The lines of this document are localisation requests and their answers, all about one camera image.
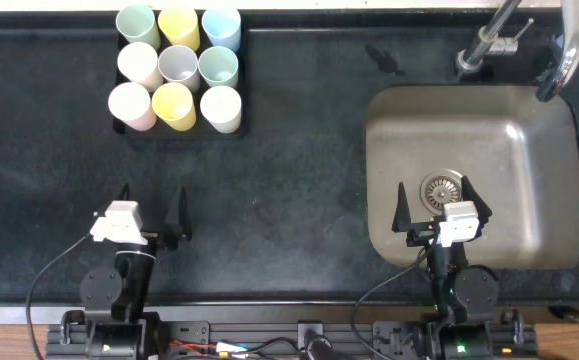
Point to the pink cup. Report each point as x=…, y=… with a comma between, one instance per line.
x=129, y=102

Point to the steel tap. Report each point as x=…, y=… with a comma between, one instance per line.
x=484, y=37

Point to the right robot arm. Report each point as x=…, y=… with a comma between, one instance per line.
x=476, y=292

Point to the white cup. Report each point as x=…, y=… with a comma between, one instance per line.
x=220, y=105
x=138, y=62

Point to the green cup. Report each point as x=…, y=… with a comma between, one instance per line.
x=136, y=25
x=218, y=65

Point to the mounting rail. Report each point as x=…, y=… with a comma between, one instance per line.
x=269, y=332

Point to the steel sink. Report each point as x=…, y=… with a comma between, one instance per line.
x=509, y=150

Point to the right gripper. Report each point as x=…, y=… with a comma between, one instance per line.
x=423, y=235

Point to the blue cup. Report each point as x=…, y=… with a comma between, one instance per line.
x=221, y=25

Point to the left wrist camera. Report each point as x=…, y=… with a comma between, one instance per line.
x=119, y=222

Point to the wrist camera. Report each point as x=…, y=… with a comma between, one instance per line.
x=459, y=224
x=119, y=222

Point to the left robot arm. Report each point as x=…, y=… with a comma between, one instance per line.
x=136, y=285

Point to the black tray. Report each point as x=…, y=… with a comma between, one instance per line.
x=243, y=75

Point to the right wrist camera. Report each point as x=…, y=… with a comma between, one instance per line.
x=459, y=224

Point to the yellow cup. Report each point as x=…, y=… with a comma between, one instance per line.
x=179, y=25
x=171, y=102

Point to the grey cup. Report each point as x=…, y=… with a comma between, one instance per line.
x=178, y=65

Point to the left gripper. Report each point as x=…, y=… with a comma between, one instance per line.
x=161, y=240

